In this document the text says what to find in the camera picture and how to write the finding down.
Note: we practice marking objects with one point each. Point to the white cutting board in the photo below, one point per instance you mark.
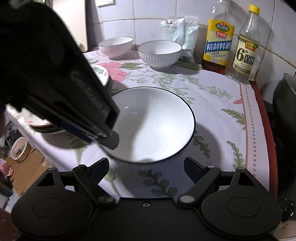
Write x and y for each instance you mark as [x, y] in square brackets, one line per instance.
[78, 23]

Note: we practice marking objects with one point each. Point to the black wok with lid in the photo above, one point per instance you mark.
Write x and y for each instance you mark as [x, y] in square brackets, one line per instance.
[285, 115]

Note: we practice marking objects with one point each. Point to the white plate with dark rim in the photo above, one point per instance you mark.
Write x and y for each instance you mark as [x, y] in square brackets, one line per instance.
[53, 131]

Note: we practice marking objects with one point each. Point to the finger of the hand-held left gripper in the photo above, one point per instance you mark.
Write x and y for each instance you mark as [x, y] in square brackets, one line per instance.
[111, 140]
[78, 134]

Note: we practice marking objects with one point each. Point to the white ribbed bowl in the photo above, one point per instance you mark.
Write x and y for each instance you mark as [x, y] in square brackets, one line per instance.
[115, 47]
[159, 54]
[150, 120]

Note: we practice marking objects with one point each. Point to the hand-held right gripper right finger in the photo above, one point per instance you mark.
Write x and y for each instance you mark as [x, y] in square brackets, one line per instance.
[193, 171]

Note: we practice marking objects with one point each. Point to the white wall socket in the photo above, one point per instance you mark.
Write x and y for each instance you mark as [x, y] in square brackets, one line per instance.
[105, 2]

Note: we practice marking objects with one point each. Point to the white round container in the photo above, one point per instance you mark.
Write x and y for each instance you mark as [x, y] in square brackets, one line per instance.
[19, 148]

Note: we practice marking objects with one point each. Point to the brown cardboard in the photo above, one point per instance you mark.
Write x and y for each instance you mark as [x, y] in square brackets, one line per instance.
[30, 173]

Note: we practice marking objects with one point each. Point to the white seasoning packet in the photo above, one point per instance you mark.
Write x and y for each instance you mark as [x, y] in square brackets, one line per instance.
[173, 30]
[191, 39]

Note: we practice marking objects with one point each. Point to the floral tablecloth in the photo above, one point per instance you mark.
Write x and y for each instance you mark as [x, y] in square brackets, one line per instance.
[208, 104]

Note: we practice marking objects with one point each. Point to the cooking wine bottle yellow label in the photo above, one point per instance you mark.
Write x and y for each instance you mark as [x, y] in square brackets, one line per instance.
[217, 51]

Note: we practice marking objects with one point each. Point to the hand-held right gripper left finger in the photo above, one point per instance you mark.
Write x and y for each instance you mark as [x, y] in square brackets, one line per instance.
[100, 171]

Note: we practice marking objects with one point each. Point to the pink rabbit print plate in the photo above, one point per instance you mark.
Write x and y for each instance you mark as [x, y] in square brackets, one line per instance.
[38, 120]

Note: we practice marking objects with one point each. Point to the clear vinegar bottle yellow cap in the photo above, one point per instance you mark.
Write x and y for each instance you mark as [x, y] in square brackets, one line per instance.
[245, 58]

